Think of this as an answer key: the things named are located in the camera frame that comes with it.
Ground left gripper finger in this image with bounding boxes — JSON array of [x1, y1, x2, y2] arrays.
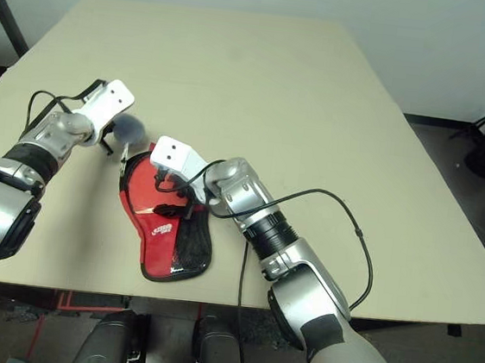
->
[[98, 124, 118, 158]]

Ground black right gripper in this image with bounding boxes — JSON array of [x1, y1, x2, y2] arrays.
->
[[153, 179, 198, 224]]

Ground grey plush keychain toy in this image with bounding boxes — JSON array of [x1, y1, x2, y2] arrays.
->
[[108, 112, 150, 169]]

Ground red black paddle case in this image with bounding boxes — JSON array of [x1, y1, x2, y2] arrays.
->
[[106, 147, 224, 291]]

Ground black robot foot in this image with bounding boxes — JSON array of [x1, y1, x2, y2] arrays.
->
[[124, 311, 154, 363]]

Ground grey left robot leg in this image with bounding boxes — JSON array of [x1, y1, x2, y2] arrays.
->
[[71, 302, 154, 363]]

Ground grey robot leg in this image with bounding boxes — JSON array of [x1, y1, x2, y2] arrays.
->
[[71, 302, 154, 363], [190, 313, 254, 363]]

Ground grey right robot leg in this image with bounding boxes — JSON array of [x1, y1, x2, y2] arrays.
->
[[190, 313, 254, 363]]

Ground beige side table black legs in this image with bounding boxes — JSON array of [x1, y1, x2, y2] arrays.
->
[[0, 0, 36, 61]]

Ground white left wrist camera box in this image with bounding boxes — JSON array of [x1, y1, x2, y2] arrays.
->
[[66, 74, 138, 148]]

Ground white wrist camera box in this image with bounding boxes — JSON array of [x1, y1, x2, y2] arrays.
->
[[66, 74, 138, 148], [144, 133, 214, 205]]

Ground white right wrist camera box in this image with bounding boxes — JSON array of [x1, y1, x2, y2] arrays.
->
[[144, 133, 214, 205]]

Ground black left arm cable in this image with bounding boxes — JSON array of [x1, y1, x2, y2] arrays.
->
[[23, 72, 107, 141]]

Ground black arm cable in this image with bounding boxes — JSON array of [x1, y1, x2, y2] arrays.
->
[[142, 150, 386, 314], [229, 239, 262, 363], [23, 72, 107, 141]]

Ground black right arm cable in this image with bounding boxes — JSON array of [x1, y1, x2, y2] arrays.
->
[[229, 239, 262, 363], [142, 150, 386, 314]]

